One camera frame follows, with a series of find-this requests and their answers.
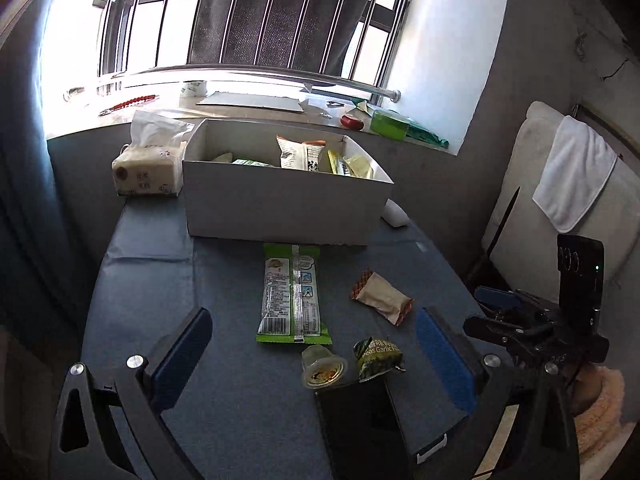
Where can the small green pea packet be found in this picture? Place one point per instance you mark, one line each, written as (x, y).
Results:
(377, 357)

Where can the long green snack packet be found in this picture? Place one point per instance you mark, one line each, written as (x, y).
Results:
(290, 295)

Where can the yellow green snack packet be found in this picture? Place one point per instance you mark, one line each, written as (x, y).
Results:
(337, 162)

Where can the brown cream snack packet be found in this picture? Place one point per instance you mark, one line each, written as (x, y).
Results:
(382, 296)

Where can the blue grey curtain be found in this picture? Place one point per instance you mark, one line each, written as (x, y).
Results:
(30, 210)

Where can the green plastic packet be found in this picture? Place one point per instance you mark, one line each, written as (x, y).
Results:
(425, 135)

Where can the small red round object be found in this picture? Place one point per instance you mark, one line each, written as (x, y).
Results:
(352, 122)

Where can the red pen on sill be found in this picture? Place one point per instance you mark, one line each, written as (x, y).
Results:
(135, 101)

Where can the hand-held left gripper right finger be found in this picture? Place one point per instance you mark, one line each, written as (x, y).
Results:
(445, 360)

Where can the clear jelly cup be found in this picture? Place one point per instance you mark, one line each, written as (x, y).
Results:
(322, 372)

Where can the small cream yellow packet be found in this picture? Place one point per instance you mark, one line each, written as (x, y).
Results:
(361, 166)

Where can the white cushioned chair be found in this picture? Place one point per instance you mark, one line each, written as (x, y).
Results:
(520, 200)

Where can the white cardboard box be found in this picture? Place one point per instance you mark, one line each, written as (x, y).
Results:
(280, 205)

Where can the pale green snack packet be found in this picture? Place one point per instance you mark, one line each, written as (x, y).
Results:
(247, 162)

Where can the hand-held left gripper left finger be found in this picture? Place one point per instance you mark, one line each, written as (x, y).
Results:
(182, 355)

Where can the tissue pack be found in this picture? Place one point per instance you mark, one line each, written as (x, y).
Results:
(145, 175)

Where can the flat cardboard sheet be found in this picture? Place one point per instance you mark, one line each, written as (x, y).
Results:
(250, 101)

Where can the white cup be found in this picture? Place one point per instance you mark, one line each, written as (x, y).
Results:
(194, 89)

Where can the green box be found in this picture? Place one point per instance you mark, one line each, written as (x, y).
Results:
(390, 124)

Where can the black smartphone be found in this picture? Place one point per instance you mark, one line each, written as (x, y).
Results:
(360, 430)

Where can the metal window guard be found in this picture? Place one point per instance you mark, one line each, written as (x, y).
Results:
(280, 72)

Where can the grey towel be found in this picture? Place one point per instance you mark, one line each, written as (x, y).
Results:
(270, 15)

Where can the white towel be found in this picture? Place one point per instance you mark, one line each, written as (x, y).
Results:
(575, 180)

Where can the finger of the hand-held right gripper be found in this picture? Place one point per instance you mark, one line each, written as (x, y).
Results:
(495, 297)
(495, 331)

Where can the blue table cloth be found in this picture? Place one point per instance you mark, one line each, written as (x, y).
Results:
(225, 285)

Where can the white snack bag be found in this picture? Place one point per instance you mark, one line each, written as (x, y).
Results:
(300, 155)

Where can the white remote control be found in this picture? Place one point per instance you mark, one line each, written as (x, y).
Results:
(396, 215)

